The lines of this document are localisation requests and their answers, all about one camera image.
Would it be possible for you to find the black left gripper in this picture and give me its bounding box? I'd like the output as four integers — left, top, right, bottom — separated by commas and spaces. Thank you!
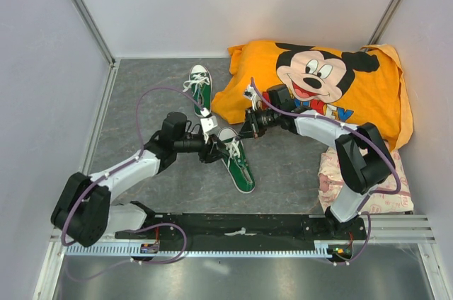
174, 132, 229, 163

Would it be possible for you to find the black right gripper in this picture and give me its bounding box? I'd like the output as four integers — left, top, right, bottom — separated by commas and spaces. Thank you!
236, 105, 281, 141

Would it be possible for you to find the white shoelace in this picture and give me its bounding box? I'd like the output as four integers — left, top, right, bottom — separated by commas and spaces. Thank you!
226, 137, 243, 167

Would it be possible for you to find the green canvas sneaker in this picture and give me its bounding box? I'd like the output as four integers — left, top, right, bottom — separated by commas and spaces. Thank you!
185, 64, 212, 111
218, 127, 256, 194

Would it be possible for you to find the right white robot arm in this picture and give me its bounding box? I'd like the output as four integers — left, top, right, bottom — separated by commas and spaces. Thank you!
239, 83, 401, 239

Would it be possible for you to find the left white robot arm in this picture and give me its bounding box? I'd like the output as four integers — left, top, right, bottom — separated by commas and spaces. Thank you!
50, 110, 227, 247

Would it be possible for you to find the pink patterned white cloth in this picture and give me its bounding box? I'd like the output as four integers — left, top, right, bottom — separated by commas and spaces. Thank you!
317, 146, 415, 214

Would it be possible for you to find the orange Mickey Mouse cloth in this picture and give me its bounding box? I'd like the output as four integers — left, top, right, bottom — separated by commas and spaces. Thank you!
212, 40, 413, 150

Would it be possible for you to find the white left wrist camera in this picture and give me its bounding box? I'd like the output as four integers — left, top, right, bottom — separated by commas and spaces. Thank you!
200, 108, 218, 135

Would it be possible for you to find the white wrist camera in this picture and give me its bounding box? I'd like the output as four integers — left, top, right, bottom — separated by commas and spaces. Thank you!
243, 84, 256, 101
200, 108, 218, 135

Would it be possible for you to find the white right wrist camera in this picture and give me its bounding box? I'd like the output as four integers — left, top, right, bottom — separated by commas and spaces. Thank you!
243, 84, 256, 101

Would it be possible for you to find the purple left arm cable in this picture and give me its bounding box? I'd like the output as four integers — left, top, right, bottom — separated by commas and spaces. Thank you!
59, 86, 205, 248

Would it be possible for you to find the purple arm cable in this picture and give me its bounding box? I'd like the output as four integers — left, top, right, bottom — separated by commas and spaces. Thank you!
249, 76, 403, 267
59, 86, 205, 248

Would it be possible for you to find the white cable tie on rail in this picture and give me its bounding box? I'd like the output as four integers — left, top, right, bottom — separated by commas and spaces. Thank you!
224, 227, 256, 237

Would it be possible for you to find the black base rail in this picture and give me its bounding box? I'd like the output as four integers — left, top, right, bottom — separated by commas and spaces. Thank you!
115, 213, 367, 241

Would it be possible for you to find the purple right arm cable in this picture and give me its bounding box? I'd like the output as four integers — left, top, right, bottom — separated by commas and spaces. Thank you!
249, 76, 403, 267

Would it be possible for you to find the grey slotted cable duct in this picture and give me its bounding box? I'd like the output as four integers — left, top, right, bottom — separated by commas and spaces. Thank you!
66, 241, 333, 258

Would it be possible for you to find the aluminium frame rail front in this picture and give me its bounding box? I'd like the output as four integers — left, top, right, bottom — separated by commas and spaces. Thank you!
70, 212, 433, 243

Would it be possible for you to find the left aluminium corner post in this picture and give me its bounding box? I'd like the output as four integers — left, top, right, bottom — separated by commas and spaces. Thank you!
71, 0, 116, 67

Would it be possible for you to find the aluminium corner post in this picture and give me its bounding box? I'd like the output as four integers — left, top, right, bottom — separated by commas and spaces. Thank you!
367, 0, 425, 48
71, 0, 116, 67

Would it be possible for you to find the right aluminium corner post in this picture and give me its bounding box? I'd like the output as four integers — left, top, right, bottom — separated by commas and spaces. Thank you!
367, 0, 425, 48

